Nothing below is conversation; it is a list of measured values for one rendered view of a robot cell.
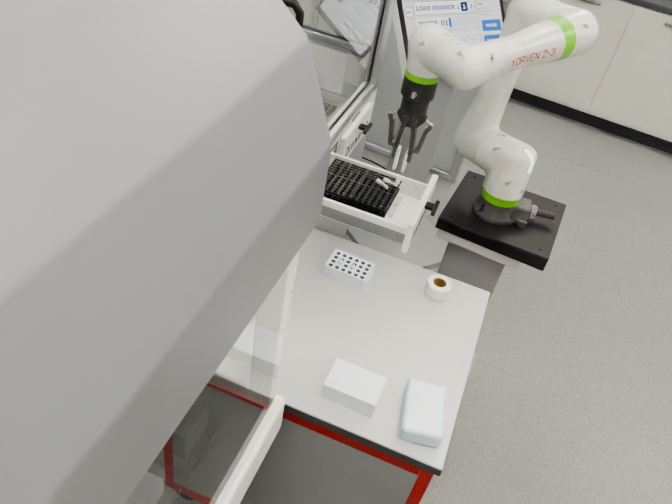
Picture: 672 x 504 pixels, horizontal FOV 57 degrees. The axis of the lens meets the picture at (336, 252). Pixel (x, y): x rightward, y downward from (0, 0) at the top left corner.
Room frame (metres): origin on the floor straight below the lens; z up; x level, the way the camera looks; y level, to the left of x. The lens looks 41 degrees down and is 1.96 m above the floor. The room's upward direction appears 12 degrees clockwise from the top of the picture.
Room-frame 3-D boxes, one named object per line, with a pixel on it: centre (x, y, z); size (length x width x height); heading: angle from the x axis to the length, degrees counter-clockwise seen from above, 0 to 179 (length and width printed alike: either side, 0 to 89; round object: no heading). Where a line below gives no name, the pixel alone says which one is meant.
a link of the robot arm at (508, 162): (1.72, -0.47, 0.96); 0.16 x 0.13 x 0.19; 44
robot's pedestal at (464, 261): (1.71, -0.48, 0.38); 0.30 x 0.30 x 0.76; 72
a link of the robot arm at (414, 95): (1.58, -0.13, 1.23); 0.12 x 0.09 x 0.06; 167
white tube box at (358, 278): (1.31, -0.05, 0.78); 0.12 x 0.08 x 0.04; 75
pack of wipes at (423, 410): (0.88, -0.27, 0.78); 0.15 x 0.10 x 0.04; 177
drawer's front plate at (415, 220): (1.52, -0.22, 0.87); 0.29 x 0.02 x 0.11; 167
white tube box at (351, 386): (0.90, -0.10, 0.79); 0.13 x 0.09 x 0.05; 76
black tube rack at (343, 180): (1.56, -0.03, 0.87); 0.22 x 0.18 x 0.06; 77
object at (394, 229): (1.57, -0.02, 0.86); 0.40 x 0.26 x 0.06; 77
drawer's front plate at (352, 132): (1.90, 0.02, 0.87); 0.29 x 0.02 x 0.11; 167
